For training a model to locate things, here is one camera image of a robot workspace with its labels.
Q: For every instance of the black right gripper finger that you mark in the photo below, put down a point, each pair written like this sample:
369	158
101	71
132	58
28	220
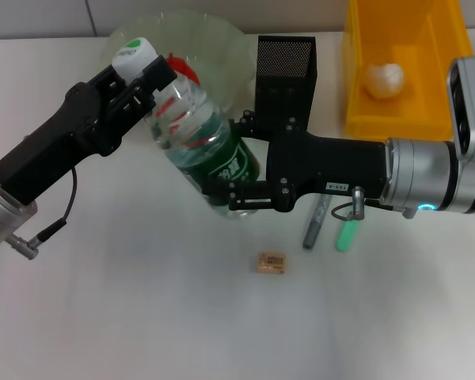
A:
245	196
249	128

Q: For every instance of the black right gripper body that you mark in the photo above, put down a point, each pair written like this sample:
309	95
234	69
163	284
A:
332	162

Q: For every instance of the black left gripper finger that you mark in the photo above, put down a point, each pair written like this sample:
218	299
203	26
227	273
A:
111	83
150	83

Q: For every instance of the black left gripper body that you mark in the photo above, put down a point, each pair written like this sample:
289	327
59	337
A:
55	138

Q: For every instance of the red-orange fruit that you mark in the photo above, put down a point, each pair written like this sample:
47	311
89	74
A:
184	67

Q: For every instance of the clear water bottle green label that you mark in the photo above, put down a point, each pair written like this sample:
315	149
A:
206	150

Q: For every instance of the white garlic bulb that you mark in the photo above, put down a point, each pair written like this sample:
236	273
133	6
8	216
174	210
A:
384	81

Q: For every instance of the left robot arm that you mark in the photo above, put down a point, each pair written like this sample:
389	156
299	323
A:
4	198

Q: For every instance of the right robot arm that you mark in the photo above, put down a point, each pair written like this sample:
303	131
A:
427	174

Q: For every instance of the black mesh pen holder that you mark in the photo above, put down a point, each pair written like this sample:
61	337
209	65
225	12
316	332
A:
285	79

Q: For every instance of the small beige eraser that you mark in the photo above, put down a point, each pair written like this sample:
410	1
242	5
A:
272	263

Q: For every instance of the grey pen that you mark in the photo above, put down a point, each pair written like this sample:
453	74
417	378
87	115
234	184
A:
312	233

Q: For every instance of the mint green pen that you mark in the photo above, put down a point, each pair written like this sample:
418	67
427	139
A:
346	239

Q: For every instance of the pale green glass fruit plate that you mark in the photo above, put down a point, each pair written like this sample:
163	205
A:
221	47

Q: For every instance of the yellow plastic storage bin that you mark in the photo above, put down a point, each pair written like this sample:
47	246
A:
356	99

